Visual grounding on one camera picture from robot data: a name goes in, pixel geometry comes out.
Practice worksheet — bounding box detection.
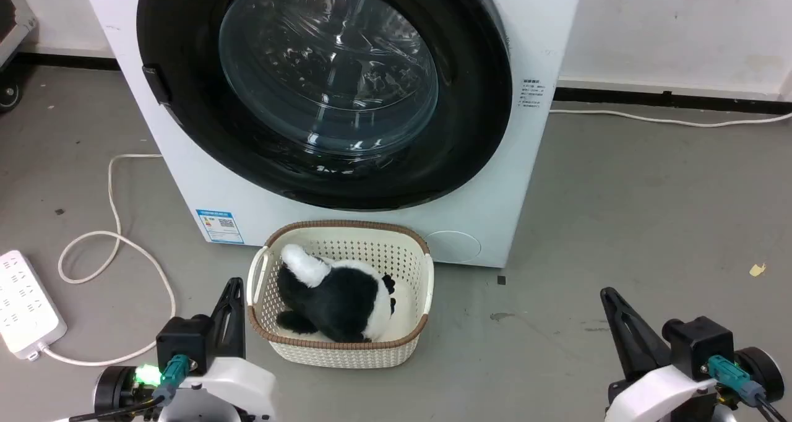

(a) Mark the black round washer door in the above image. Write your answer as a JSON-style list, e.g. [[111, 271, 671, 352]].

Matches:
[[136, 0, 514, 212]]

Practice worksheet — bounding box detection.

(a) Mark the cream plastic laundry basket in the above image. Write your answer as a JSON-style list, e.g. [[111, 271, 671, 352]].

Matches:
[[246, 220, 435, 369]]

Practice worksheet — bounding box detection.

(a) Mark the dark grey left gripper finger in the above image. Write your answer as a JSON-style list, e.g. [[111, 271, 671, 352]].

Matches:
[[209, 277, 247, 361]]

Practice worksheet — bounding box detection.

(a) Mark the black caster wheel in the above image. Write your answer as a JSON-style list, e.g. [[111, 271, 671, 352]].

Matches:
[[0, 79, 22, 113]]

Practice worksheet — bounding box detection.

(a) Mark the blue energy label sticker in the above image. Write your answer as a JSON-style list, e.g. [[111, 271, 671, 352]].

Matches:
[[196, 209, 245, 245]]

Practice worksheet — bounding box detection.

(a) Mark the grey cart frame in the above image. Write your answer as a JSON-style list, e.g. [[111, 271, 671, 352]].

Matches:
[[0, 0, 38, 70]]

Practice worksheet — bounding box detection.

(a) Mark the white power strip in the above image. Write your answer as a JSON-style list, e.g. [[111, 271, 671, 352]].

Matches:
[[0, 250, 67, 361]]

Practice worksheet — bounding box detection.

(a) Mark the right teal-plug black cable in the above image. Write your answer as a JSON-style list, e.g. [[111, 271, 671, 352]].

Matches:
[[707, 355, 792, 422]]

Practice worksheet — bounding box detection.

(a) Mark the teal-plug black cable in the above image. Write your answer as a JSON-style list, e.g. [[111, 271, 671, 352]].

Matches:
[[67, 354, 190, 422], [707, 355, 792, 422]]

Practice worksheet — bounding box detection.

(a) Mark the white cable along wall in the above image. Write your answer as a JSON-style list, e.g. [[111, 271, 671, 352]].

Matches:
[[549, 108, 792, 128]]

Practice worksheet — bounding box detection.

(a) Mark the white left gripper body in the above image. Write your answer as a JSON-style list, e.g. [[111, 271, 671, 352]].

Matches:
[[93, 356, 277, 422]]

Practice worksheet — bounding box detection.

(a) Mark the round white filter cover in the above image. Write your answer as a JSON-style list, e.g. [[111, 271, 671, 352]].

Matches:
[[425, 230, 483, 264]]

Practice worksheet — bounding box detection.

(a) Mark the white looped power cable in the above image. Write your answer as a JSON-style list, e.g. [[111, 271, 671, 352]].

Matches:
[[41, 153, 177, 367]]

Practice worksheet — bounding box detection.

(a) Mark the black white panda plush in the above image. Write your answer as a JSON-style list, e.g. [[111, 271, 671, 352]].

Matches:
[[275, 243, 397, 343]]

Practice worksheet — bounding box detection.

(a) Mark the white front-load washing machine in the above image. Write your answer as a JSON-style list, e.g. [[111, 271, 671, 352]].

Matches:
[[79, 0, 585, 269]]

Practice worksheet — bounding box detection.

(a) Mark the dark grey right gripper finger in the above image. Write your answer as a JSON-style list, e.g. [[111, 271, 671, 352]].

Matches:
[[600, 286, 674, 382]]

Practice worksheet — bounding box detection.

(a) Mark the left teal-plug black cable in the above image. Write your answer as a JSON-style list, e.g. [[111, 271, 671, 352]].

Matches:
[[67, 354, 190, 422]]

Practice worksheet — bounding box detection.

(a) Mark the small text sticker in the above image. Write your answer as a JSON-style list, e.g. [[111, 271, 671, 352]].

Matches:
[[520, 79, 545, 110]]

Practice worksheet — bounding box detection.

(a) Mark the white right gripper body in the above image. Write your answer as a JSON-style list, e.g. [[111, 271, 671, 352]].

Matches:
[[605, 346, 786, 422]]

